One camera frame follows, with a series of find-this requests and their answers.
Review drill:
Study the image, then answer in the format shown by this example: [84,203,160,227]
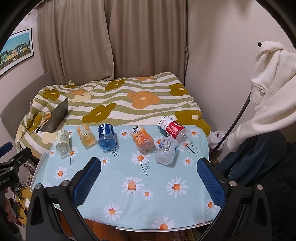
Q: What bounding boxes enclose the dark blue hanging clothes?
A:
[215,131,295,186]

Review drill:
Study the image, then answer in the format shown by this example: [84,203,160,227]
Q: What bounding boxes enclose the floor clutter pile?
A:
[9,158,37,226]

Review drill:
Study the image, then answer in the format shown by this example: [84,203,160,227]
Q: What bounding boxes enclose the grey bed headboard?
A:
[1,72,55,139]

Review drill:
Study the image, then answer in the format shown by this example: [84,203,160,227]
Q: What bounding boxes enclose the black curved rack pole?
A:
[209,93,251,157]

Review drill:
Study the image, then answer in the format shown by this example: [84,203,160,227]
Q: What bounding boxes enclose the daisy print blue tablecloth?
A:
[34,126,220,230]

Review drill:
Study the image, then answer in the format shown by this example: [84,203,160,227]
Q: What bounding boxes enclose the green label clear cup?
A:
[56,130,70,154]

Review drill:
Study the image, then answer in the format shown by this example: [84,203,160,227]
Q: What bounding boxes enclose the white hanging hoodie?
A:
[227,41,295,152]

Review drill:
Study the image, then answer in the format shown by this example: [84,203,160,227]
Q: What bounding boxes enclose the beige curtains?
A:
[38,1,187,84]

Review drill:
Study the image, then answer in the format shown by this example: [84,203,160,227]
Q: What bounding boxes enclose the blue plastic cup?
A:
[98,123,117,151]

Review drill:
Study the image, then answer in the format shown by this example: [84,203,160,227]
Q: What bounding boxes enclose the orange label clear cup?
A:
[77,125,97,149]

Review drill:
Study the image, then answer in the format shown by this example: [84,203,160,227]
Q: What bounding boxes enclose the floral striped duvet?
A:
[15,72,212,158]

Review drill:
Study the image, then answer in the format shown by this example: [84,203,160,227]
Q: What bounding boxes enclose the red label plastic cup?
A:
[158,116,191,143]

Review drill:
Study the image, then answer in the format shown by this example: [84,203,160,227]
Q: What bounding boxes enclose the framed houses poster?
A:
[0,28,34,75]

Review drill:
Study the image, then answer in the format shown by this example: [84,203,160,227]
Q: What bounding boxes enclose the grey open laptop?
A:
[40,98,68,133]

